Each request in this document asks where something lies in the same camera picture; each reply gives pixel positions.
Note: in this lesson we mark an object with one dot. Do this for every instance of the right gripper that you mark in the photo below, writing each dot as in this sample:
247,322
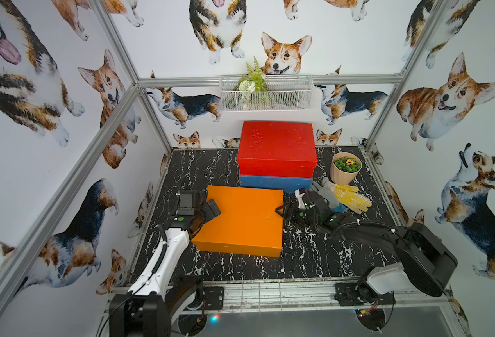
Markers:
289,205

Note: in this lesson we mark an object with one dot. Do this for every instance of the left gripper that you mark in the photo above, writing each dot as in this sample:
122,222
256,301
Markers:
203,210

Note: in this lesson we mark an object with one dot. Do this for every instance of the blue shoebox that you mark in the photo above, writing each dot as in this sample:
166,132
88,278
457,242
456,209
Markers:
286,184

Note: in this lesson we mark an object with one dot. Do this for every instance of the orange shoebox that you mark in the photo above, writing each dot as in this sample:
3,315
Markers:
248,223

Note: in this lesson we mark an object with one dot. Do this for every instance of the red shoebox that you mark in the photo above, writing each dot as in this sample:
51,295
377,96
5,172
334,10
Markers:
277,149

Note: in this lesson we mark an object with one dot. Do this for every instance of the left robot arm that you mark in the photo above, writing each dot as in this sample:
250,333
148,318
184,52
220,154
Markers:
150,306

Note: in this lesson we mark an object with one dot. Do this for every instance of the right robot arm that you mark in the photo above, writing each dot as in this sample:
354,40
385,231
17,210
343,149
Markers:
423,262

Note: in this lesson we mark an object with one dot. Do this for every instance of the grey work glove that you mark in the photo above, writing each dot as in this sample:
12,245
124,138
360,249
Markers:
326,194

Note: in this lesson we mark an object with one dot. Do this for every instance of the blue sponge under gloves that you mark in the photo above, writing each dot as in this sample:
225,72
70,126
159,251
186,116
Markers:
340,209

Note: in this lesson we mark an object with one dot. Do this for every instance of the yellow work glove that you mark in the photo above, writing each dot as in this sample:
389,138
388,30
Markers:
348,196

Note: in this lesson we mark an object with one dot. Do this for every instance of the beige flower pot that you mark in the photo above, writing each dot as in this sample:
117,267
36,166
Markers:
344,168

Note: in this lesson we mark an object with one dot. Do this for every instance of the green fern plant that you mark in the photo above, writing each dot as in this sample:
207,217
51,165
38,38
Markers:
254,78

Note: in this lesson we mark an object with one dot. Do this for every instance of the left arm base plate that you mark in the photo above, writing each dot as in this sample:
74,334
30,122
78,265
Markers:
213,298

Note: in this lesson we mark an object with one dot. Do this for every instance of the aluminium front rail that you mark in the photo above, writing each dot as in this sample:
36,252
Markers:
276,295

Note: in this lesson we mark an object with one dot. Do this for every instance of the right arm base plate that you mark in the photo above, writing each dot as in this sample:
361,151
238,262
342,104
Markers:
357,294

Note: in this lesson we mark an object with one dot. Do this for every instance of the white wire mesh basket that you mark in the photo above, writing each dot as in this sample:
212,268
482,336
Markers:
268,93

